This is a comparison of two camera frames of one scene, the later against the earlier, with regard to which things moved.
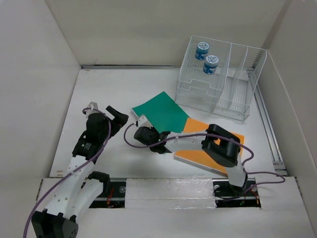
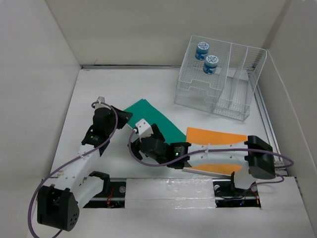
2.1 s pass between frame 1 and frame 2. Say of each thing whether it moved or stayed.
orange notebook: moved
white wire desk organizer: stayed
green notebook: moved
